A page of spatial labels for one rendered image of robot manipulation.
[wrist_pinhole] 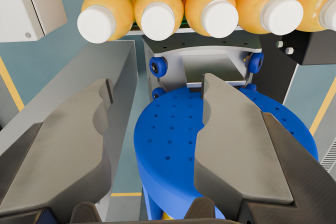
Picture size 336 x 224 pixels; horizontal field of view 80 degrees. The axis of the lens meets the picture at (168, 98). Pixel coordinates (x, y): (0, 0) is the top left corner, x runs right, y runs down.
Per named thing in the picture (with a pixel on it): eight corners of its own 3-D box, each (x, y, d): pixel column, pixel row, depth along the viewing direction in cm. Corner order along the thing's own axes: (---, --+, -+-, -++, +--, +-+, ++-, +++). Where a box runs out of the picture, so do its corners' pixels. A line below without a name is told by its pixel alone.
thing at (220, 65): (181, 65, 46) (186, 95, 35) (181, 55, 44) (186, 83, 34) (225, 63, 46) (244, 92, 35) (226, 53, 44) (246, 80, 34)
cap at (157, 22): (171, 37, 26) (172, 42, 25) (141, 34, 26) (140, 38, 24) (175, 5, 24) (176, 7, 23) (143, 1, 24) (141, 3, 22)
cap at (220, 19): (209, -5, 24) (212, -3, 22) (239, 6, 24) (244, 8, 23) (197, 28, 26) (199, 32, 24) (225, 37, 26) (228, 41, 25)
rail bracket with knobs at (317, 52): (267, 48, 47) (290, 67, 38) (274, 15, 43) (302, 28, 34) (309, 46, 47) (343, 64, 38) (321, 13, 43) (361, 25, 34)
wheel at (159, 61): (160, 81, 41) (168, 78, 42) (159, 61, 39) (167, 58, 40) (148, 74, 44) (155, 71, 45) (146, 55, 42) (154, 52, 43)
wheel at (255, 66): (245, 75, 42) (255, 77, 41) (249, 54, 40) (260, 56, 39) (252, 67, 45) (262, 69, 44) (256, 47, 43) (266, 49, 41)
